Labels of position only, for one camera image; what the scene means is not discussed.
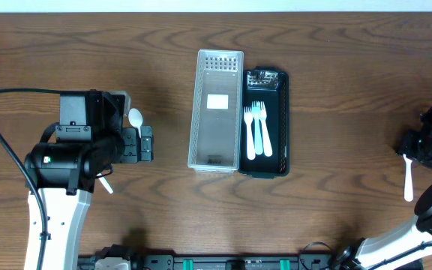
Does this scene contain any white plastic spoon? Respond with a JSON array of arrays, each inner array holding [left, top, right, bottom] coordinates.
[[127, 108, 143, 137], [97, 175, 114, 194], [403, 154, 414, 202]]

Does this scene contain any white plastic fork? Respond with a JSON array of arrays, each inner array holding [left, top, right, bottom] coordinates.
[[243, 106, 256, 161], [259, 101, 273, 157]]

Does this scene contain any pale blue plastic fork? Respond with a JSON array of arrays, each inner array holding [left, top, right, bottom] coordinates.
[[251, 101, 263, 155]]

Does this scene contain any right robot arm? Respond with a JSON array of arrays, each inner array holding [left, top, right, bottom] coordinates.
[[331, 107, 432, 269]]

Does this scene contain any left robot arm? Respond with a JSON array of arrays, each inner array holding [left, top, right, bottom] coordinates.
[[24, 90, 154, 269]]

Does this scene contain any clear plastic mesh basket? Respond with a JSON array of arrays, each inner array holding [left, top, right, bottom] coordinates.
[[187, 49, 244, 173]]

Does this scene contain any white label in basket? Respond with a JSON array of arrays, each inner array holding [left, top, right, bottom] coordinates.
[[206, 94, 229, 110]]

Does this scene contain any black plastic mesh basket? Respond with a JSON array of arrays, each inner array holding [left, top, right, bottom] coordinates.
[[238, 66, 290, 179]]

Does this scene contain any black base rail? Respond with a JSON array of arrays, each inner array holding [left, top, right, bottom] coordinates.
[[76, 244, 363, 270]]

